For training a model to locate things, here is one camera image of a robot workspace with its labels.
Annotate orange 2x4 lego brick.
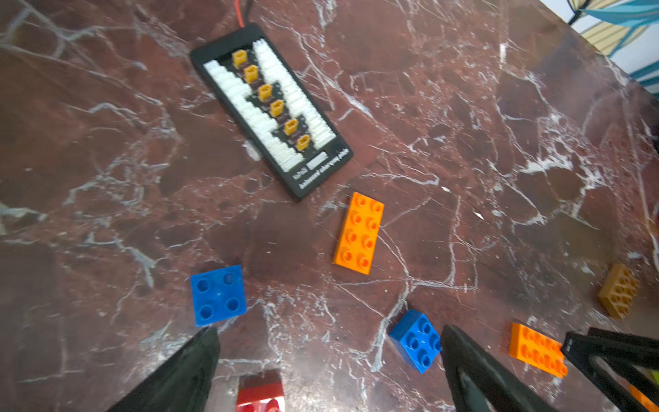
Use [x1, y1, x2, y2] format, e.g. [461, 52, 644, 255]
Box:
[630, 386, 659, 412]
[333, 192, 384, 275]
[509, 323, 568, 379]

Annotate blue 2x2 lego brick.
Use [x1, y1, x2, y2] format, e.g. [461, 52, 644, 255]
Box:
[389, 310, 442, 374]
[190, 264, 246, 327]

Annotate red black board wires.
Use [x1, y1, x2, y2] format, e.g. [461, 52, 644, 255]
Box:
[233, 0, 254, 29]

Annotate tan 2x4 lego brick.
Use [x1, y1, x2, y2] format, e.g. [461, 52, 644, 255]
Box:
[597, 263, 640, 319]

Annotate black charging board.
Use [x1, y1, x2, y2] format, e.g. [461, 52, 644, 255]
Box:
[190, 23, 354, 199]

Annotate red 2x2 lego brick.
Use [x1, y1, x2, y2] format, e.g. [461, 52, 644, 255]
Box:
[235, 370, 286, 412]

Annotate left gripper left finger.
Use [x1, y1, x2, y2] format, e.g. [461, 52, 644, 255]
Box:
[110, 327, 221, 411]

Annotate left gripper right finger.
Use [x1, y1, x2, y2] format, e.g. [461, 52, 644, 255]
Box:
[441, 324, 554, 411]

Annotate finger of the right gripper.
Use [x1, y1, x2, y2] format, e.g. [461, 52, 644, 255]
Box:
[561, 327, 658, 412]

